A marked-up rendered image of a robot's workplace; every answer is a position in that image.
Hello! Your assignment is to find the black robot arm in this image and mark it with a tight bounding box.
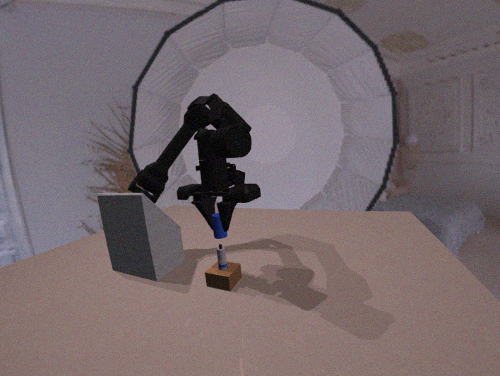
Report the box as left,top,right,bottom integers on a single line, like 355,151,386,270
128,94,251,203

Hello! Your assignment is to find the tan rectangular block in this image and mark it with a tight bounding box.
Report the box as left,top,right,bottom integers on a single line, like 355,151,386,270
205,261,242,291

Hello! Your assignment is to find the grey marker with blue band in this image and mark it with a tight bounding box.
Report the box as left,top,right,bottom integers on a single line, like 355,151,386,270
217,244,227,270

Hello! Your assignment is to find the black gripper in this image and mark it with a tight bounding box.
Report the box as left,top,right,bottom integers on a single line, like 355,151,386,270
177,158,261,232

